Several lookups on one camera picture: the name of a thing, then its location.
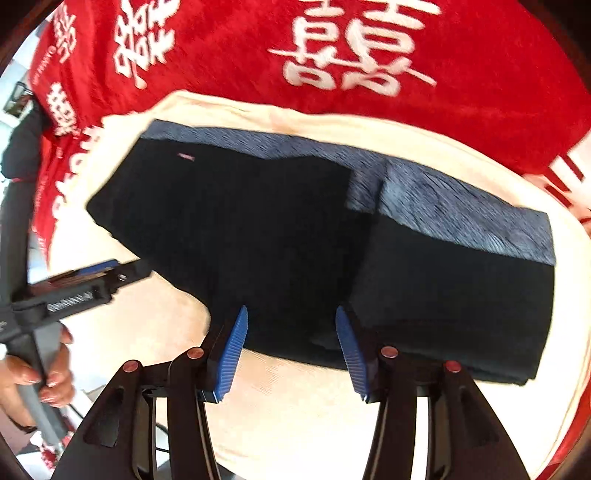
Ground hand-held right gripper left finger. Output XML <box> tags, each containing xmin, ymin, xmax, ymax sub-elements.
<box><xmin>51</xmin><ymin>305</ymin><xmax>250</xmax><ymax>480</ymax></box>

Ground person's left hand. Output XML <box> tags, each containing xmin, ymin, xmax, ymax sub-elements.
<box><xmin>0</xmin><ymin>323</ymin><xmax>75</xmax><ymax>425</ymax></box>

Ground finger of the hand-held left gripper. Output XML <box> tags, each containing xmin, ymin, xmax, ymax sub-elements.
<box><xmin>104</xmin><ymin>258</ymin><xmax>154</xmax><ymax>295</ymax></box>
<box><xmin>48</xmin><ymin>259</ymin><xmax>121</xmax><ymax>283</ymax></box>

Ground cream blanket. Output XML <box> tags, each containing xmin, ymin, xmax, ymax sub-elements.
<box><xmin>46</xmin><ymin>90</ymin><xmax>591</xmax><ymax>480</ymax></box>

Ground dark cloth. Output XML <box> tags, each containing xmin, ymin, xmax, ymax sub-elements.
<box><xmin>2</xmin><ymin>108</ymin><xmax>49</xmax><ymax>183</ymax></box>

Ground black pants with blue trim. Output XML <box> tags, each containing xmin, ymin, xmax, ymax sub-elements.
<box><xmin>85</xmin><ymin>119</ymin><xmax>557</xmax><ymax>386</ymax></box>

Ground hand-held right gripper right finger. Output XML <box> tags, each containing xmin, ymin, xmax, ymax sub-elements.
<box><xmin>335</xmin><ymin>305</ymin><xmax>532</xmax><ymax>480</ymax></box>

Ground red printed blanket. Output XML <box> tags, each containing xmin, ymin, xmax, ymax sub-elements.
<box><xmin>28</xmin><ymin>0</ymin><xmax>591</xmax><ymax>261</ymax></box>

